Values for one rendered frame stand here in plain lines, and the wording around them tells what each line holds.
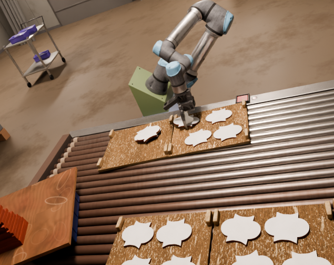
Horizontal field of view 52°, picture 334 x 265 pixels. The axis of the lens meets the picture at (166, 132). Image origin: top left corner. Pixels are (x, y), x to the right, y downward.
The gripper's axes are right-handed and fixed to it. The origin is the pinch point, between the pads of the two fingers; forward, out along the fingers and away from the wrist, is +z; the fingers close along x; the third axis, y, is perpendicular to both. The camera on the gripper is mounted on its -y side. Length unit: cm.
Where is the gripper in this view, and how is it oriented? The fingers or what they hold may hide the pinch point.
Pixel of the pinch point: (186, 122)
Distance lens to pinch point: 188.8
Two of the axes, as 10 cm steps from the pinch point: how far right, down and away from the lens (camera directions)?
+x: 1.3, -5.9, 8.0
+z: 3.0, 7.9, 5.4
